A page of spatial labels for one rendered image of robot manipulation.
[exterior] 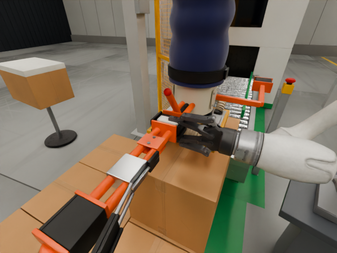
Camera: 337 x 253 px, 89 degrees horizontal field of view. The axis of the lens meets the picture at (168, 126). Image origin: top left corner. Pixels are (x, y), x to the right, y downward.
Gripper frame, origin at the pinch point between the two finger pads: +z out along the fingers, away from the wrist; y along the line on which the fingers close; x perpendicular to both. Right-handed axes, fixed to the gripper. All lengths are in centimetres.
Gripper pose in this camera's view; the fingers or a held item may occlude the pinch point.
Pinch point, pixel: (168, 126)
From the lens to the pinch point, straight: 54.5
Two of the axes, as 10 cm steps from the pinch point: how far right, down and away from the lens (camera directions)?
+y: 0.1, 8.4, 5.4
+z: -9.0, -2.3, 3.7
